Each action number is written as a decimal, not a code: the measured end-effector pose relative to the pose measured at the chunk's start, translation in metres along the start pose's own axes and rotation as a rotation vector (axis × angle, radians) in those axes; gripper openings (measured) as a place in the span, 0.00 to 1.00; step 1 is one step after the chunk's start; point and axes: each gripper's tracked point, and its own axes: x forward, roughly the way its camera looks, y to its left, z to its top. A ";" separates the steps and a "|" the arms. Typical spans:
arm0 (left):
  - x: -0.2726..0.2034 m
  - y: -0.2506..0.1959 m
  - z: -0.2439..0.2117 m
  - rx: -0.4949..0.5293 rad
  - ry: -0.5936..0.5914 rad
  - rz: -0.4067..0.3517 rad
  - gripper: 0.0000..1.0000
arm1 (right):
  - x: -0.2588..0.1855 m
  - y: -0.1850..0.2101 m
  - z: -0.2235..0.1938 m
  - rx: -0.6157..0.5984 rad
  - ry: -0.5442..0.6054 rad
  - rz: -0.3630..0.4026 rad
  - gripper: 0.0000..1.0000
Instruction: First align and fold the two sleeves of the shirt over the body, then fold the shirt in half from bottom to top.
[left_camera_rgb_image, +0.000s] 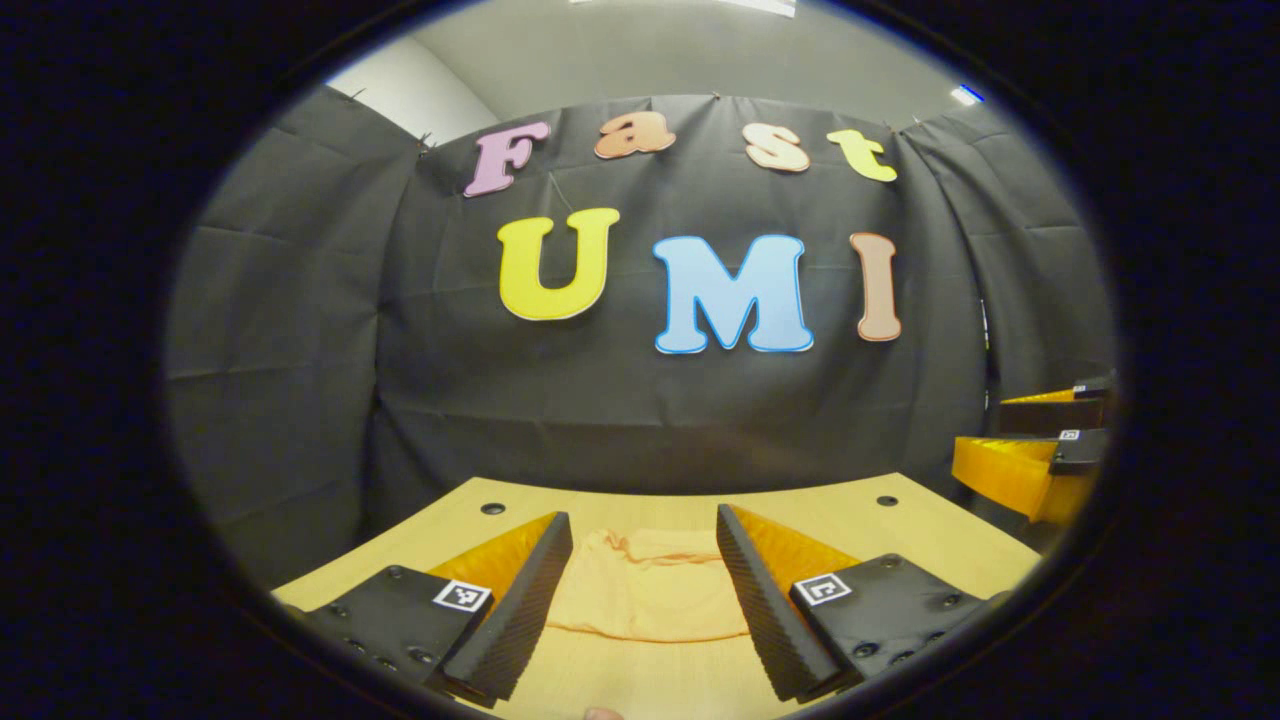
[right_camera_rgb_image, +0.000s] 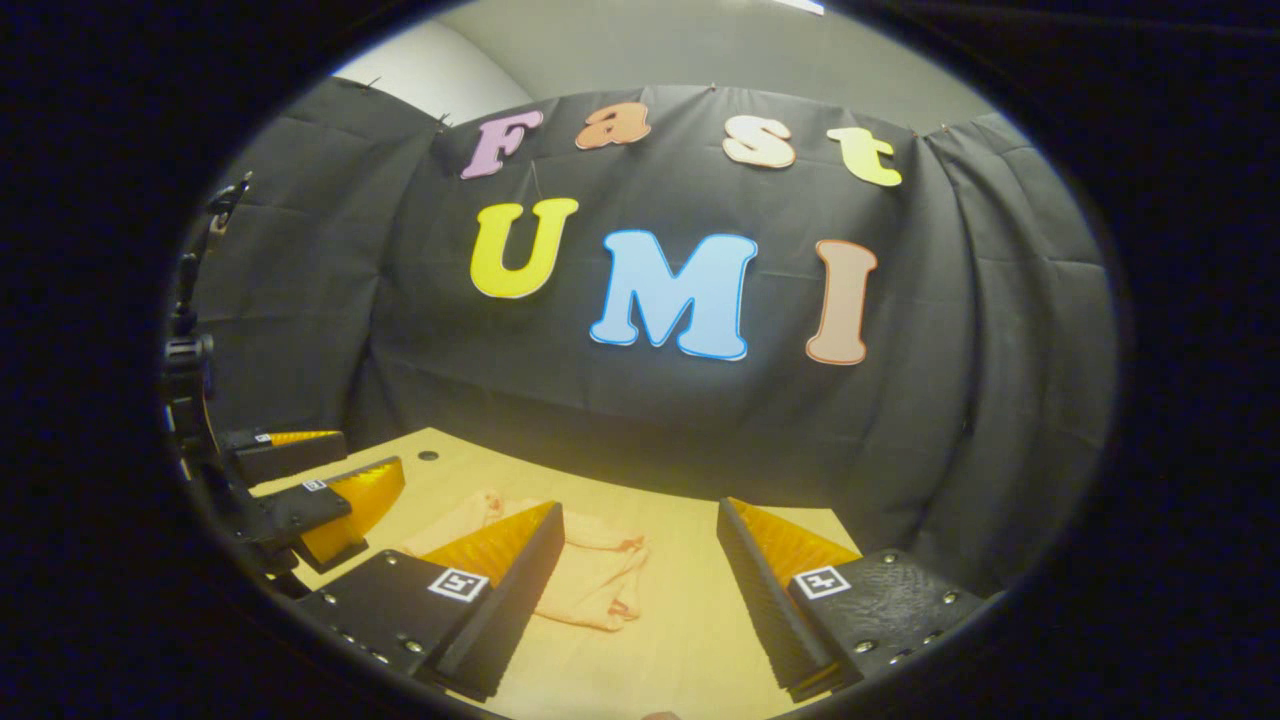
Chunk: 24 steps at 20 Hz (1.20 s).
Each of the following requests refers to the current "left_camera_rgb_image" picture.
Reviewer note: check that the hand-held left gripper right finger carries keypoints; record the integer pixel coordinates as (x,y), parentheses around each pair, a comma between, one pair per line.
(762,620)

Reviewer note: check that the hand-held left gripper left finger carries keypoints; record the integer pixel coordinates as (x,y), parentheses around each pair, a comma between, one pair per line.
(525,615)

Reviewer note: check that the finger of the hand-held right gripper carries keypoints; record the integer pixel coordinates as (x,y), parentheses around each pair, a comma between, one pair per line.
(1010,470)
(1050,415)

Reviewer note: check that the orange T-shirt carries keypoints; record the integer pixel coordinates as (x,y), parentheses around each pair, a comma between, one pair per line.
(650,590)

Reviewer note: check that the black backdrop cloth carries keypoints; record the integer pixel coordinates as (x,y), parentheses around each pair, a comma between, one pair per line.
(650,420)

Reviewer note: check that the ceiling light panel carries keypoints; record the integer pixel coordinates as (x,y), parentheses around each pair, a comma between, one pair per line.
(760,6)

